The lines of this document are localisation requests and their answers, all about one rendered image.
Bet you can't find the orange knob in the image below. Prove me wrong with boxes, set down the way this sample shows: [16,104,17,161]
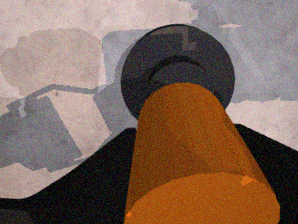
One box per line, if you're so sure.
[124,83,281,224]

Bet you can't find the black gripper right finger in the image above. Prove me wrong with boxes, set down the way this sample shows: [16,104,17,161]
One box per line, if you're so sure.
[234,124,298,224]

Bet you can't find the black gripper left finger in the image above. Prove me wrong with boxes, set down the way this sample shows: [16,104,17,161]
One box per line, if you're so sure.
[0,127,137,224]

